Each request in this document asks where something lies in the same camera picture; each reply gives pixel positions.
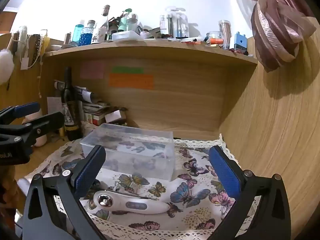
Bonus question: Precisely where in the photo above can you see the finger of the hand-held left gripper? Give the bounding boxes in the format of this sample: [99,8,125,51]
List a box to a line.
[0,102,41,125]
[0,112,64,146]

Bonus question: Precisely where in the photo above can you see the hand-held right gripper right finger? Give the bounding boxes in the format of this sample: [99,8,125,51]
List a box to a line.
[209,145,292,240]

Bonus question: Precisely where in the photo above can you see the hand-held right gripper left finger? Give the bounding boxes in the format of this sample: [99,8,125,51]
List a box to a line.
[22,144,107,240]

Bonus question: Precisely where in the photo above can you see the clear plastic storage box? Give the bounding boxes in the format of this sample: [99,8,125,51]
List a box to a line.
[80,123,175,182]

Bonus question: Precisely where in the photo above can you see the white handheld massager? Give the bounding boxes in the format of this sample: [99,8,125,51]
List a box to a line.
[93,190,170,215]

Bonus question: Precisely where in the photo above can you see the white cylindrical bottle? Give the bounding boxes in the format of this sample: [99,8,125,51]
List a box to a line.
[22,112,48,147]

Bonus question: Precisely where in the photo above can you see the white paper receipt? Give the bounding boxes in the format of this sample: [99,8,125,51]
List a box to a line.
[47,96,63,117]

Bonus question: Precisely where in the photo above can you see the dark wine bottle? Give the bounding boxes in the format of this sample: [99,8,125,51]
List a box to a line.
[61,66,83,140]

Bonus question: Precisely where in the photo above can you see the butterfly printed lace cloth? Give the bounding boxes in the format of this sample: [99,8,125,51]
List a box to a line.
[25,132,263,240]

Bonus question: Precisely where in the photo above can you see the white fluffy duster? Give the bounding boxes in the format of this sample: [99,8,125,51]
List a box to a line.
[0,49,15,85]

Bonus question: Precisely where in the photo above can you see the rolled magazine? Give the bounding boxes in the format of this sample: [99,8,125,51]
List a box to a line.
[54,80,96,103]

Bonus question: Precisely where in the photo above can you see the stack of books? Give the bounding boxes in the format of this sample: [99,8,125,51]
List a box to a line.
[81,101,128,128]

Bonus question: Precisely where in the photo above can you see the small pink white box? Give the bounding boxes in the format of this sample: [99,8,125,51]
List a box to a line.
[105,110,126,124]

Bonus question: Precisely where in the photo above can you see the hanging beaded lace ribbons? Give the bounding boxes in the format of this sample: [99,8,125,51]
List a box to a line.
[29,33,50,68]

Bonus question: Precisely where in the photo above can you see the white fluffy brush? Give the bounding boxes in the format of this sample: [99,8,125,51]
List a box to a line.
[17,26,28,53]

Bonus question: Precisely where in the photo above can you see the pink sticky note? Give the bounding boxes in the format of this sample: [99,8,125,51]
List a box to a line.
[80,61,105,79]

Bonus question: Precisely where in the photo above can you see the wooden cabinet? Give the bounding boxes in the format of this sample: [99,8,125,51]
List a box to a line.
[0,11,18,34]

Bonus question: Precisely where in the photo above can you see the teal liquid bottle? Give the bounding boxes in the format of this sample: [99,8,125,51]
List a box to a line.
[72,24,85,47]

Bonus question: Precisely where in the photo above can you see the jar of blue beads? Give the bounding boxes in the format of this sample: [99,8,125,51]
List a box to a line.
[80,20,96,46]

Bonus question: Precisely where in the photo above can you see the orange sticky note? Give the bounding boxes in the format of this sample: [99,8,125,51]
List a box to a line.
[109,74,155,90]

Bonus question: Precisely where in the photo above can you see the green sticky note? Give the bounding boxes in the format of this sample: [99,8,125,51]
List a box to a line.
[112,66,144,74]

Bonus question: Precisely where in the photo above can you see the white printed mug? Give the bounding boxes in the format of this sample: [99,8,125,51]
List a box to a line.
[96,27,108,43]

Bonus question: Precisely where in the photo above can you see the tall clear corked bottle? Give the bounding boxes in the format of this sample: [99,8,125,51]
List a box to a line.
[99,4,112,43]

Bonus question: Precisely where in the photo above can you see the clear flat lidded case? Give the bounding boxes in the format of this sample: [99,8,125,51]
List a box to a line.
[112,31,140,42]

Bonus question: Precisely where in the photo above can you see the mint green pump bottle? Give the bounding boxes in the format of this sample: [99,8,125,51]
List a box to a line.
[117,8,132,32]

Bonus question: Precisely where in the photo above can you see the blue white block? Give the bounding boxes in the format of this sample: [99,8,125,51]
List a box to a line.
[234,32,248,53]

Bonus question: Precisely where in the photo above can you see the wooden shelf board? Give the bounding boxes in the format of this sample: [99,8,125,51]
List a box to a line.
[44,41,258,65]

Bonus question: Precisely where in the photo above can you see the small pink white bottle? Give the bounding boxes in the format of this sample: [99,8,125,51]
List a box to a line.
[137,26,150,39]

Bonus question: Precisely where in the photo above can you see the clear grey bottle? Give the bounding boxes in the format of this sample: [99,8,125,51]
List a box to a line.
[127,14,139,32]

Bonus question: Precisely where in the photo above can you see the glass jar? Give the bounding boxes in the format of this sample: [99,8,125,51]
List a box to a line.
[207,31,223,44]

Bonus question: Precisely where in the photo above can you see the clear cylinder of brown sticks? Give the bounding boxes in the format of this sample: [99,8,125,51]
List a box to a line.
[218,20,232,48]

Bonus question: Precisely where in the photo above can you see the pink curtain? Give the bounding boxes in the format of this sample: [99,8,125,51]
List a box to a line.
[217,0,317,73]

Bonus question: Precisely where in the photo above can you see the blister pack of brushes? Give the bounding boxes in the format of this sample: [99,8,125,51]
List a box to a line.
[164,6,189,38]

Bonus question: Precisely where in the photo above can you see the white tube package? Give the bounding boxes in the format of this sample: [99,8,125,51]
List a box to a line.
[159,14,167,34]

